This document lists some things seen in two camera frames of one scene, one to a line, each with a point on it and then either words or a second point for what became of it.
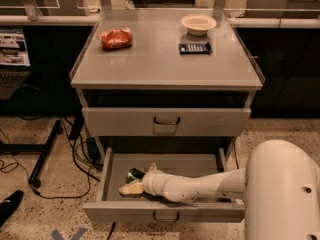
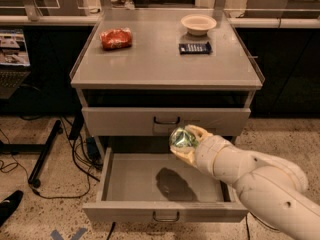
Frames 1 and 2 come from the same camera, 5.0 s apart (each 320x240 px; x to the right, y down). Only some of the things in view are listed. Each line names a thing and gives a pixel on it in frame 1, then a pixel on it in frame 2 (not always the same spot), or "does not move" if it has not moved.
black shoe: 8,205 does not move
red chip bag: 116,38 does not move
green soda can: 133,175 → 181,137
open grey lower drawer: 113,207 does not move
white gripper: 152,183 → 209,152
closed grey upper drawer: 165,122 does not move
